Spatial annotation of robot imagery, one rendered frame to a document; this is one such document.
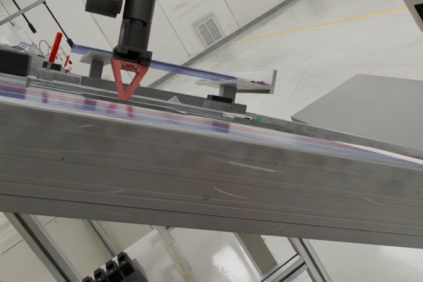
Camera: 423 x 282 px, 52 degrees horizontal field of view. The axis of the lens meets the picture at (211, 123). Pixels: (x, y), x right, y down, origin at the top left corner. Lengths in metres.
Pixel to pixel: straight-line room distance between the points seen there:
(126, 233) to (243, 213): 1.55
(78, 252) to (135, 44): 1.16
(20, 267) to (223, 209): 1.62
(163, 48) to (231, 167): 8.26
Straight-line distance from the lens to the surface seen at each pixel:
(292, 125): 0.81
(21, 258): 1.85
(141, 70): 0.84
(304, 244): 1.20
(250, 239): 1.38
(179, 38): 8.61
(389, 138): 0.91
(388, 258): 1.59
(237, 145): 0.28
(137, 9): 0.85
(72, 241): 1.83
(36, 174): 0.26
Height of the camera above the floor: 1.01
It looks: 15 degrees down
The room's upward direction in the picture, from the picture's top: 31 degrees counter-clockwise
